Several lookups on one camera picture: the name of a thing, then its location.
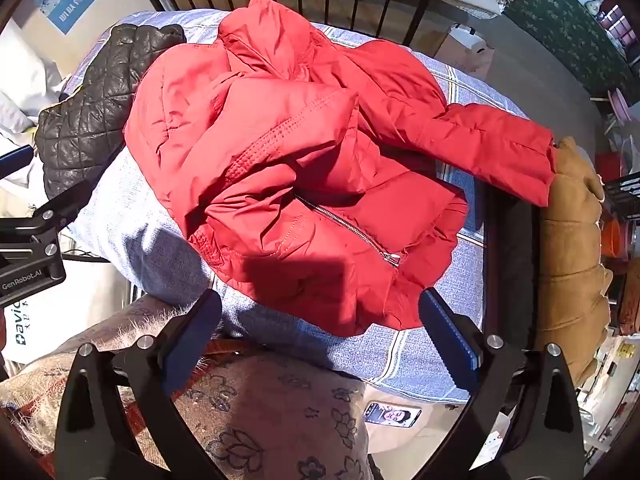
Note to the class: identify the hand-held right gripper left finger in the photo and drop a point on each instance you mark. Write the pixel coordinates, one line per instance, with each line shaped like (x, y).
(192, 340)

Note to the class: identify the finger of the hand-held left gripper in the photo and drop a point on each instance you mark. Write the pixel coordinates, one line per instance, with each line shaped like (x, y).
(55, 210)
(12, 160)

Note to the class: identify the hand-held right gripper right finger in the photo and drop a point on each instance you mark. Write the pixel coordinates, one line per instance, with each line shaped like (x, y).
(447, 335)

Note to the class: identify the red puffer jacket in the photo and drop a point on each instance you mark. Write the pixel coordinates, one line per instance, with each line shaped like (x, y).
(300, 160)

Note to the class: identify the white printed bag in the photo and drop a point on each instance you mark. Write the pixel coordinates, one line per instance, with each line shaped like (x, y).
(80, 305)

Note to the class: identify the blue checked bedsheet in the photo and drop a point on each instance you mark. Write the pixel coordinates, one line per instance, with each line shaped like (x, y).
(135, 230)

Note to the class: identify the white cloth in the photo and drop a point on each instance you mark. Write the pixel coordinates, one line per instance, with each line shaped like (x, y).
(25, 75)

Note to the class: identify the black quilted jacket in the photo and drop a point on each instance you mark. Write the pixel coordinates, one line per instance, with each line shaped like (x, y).
(90, 110)

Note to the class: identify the smartphone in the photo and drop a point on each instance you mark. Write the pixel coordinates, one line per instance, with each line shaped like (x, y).
(395, 414)

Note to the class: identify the grey floral cloth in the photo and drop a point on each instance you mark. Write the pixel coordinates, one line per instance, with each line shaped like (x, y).
(280, 410)

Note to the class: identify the tan puffer jacket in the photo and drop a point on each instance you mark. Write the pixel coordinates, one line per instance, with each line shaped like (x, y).
(570, 260)

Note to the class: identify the orange container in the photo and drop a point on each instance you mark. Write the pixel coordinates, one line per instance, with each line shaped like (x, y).
(612, 240)

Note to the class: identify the cardboard box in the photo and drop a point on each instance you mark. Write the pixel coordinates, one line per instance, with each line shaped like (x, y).
(465, 45)

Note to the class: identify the green floral cloth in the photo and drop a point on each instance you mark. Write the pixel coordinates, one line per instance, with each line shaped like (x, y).
(565, 30)

